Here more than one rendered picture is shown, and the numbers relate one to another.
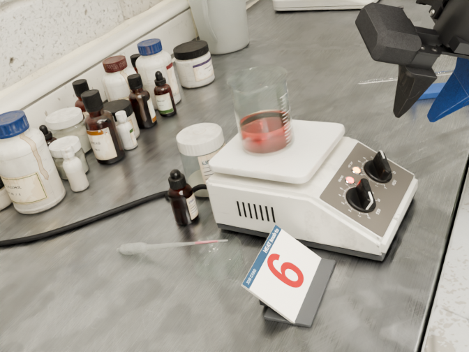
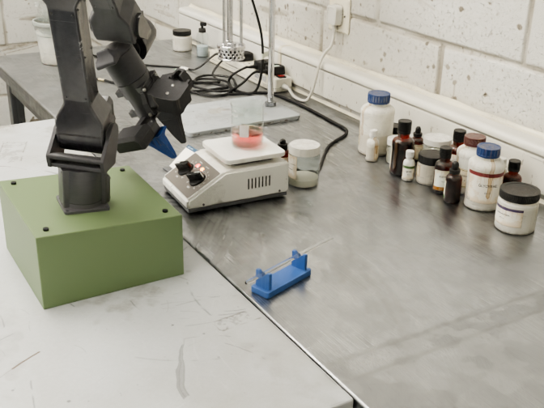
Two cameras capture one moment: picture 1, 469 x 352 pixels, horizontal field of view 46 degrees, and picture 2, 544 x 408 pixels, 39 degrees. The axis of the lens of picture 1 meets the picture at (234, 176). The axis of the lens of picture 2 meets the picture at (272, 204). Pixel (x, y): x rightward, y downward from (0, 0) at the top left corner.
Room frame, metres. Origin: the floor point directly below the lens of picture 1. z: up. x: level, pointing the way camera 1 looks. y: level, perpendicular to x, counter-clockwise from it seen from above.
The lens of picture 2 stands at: (1.20, -1.24, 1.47)
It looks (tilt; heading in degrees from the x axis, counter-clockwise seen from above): 24 degrees down; 116
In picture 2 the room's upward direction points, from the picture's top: 1 degrees clockwise
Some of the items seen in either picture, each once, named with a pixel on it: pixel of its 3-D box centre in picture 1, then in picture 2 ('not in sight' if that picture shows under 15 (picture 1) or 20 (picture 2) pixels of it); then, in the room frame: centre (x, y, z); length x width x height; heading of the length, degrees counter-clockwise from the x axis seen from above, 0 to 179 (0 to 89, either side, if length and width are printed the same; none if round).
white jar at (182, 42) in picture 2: not in sight; (182, 40); (-0.19, 0.87, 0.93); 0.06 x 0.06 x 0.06
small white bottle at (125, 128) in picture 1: (125, 130); (409, 165); (0.80, 0.15, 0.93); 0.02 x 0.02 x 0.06
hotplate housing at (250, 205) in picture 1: (303, 182); (230, 172); (0.53, -0.07, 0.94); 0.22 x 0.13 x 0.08; 54
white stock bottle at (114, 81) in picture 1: (122, 89); (471, 163); (0.92, 0.16, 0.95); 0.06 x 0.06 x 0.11
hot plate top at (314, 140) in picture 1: (277, 147); (243, 148); (0.55, -0.05, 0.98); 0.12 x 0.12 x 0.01; 54
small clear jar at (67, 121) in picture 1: (70, 133); (435, 152); (0.83, 0.24, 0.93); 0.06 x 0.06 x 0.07
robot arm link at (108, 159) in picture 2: not in sight; (80, 144); (0.49, -0.43, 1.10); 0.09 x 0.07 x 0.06; 19
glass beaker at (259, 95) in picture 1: (262, 114); (246, 124); (0.55, -0.04, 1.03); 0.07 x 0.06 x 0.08; 149
